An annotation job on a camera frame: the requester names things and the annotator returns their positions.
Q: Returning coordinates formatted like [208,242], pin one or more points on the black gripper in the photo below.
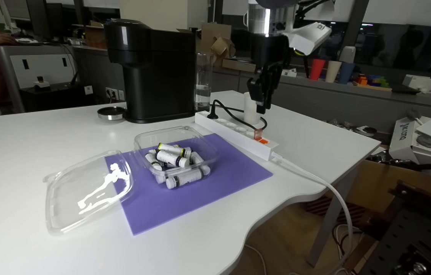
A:
[270,53]

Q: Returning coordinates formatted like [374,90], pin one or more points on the white extension cord power strip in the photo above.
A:
[238,134]

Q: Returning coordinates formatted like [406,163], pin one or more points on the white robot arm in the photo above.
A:
[267,16]

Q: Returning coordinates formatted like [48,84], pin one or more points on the red plastic cup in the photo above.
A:
[317,68]

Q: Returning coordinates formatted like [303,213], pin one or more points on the clear drinking glass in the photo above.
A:
[204,79]

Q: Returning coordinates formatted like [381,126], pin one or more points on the beige plastic cup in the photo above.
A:
[332,70]

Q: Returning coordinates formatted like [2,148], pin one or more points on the blue plastic cup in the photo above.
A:
[346,71]

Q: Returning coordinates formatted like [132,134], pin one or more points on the clear plastic container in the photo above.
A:
[183,140]

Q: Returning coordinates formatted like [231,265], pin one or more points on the white cylindrical battery cell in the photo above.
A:
[172,157]
[184,177]

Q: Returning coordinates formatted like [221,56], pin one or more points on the black coffee machine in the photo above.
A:
[158,68]

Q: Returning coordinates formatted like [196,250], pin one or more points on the purple paper mat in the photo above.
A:
[150,203]

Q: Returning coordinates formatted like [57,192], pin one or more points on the round metal drip tray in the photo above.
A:
[112,113]

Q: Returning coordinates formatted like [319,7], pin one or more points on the white printed cardboard box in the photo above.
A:
[412,139]

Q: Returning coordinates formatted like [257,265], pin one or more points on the clear plastic lid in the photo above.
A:
[86,191]

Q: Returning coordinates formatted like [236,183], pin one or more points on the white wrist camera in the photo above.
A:
[309,36]

